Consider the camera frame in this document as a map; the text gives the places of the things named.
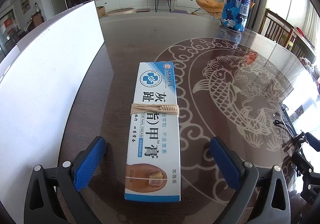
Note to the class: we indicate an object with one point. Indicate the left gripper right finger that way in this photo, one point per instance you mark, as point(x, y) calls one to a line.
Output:
point(228, 162)

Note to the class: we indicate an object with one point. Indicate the round cat scratcher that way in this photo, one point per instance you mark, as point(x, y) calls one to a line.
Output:
point(120, 11)

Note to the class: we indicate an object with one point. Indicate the white cardboard sorting box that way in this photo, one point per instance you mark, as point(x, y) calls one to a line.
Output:
point(39, 83)

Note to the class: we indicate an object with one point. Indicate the orange lounge chair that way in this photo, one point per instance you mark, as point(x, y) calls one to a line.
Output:
point(212, 7)

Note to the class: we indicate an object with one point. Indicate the wall painting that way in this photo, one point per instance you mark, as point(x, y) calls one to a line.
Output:
point(25, 6)

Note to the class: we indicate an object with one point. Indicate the blue white ointment box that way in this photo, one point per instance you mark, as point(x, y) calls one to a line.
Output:
point(153, 165)

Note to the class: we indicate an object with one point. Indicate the wooden dining chair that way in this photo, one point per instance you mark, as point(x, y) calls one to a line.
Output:
point(277, 29)

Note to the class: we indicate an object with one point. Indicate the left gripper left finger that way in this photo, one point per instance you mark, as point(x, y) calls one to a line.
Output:
point(86, 162)

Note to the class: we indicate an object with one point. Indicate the brown cardboard box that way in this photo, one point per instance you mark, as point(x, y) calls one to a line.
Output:
point(101, 11)

